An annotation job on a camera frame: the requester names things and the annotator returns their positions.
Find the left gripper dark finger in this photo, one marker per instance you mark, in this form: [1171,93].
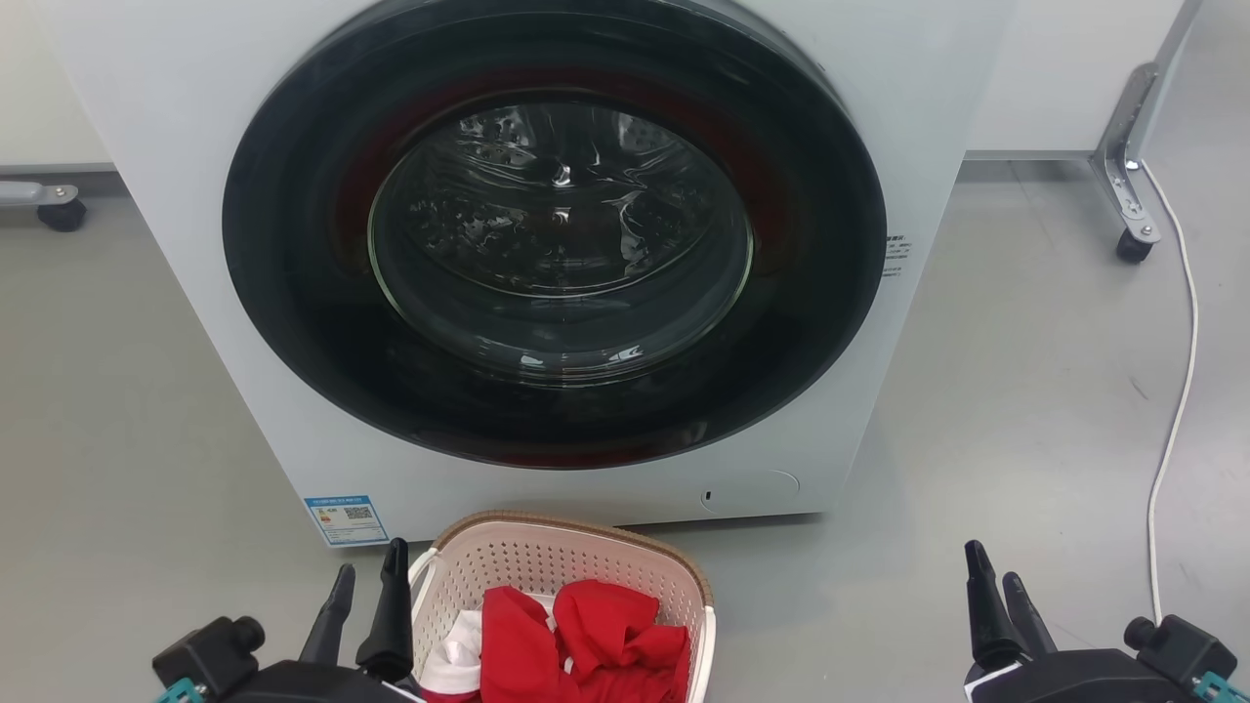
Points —
[330,625]
[393,625]

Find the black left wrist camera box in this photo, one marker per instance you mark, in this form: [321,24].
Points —
[205,654]

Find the white perforated laundry basket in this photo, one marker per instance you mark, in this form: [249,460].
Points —
[547,557]

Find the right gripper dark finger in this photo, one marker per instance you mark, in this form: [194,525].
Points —
[1030,625]
[988,615]

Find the silver metal frame leg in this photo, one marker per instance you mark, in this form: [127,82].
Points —
[1123,146]

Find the white garment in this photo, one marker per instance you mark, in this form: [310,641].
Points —
[457,659]

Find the white partition panel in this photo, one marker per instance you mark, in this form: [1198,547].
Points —
[1055,78]

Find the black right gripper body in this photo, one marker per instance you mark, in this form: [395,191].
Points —
[1084,682]

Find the black caster wheel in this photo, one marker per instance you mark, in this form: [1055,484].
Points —
[1135,246]
[62,215]

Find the small printed text sticker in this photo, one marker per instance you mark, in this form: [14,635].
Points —
[896,256]

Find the round black washer door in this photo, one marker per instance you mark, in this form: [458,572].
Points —
[293,293]

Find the red garment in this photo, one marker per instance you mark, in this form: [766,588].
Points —
[605,635]

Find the white front-load washing machine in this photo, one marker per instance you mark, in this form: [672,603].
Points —
[166,244]

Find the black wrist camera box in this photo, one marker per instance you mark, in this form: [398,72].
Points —
[205,654]
[1182,649]

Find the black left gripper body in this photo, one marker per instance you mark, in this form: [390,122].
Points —
[312,683]

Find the blue energy label sticker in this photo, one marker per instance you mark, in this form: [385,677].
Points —
[346,519]

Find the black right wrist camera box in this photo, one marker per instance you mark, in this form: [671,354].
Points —
[1182,649]

